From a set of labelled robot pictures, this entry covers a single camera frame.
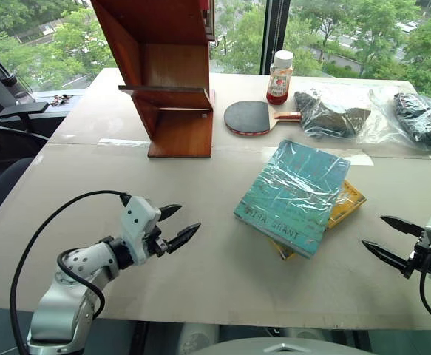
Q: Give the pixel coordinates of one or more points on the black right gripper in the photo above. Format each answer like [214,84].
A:
[424,255]

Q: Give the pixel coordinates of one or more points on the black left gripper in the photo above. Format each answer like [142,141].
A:
[156,244]

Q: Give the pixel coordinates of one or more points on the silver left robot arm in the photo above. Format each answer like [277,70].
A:
[63,296]

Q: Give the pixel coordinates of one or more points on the yellow book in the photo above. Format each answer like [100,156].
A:
[348,207]

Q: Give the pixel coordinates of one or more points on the teal plastic-wrapped book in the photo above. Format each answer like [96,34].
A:
[292,192]

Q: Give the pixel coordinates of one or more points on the brown wooden bookshelf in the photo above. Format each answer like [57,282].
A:
[174,63]

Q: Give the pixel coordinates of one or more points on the clear tape strip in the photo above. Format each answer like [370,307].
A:
[124,142]

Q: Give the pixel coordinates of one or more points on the plastic bag with black contents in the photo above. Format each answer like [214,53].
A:
[420,118]

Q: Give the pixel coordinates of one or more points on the black table tennis paddle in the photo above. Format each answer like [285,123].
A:
[246,116]

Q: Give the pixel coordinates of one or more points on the plastic bag with brown contents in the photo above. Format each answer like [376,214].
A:
[326,116]

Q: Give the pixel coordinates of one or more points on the grey robot body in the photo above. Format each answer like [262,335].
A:
[274,347]

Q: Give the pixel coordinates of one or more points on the small dark clips pile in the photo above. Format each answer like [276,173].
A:
[60,99]

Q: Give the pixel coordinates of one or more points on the red bottle with white cap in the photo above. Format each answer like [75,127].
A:
[278,83]

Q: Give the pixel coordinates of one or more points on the black office chair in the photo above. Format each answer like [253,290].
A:
[4,177]

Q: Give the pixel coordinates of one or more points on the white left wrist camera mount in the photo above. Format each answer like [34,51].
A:
[137,222]

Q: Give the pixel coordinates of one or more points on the black window frame post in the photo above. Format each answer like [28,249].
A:
[274,29]

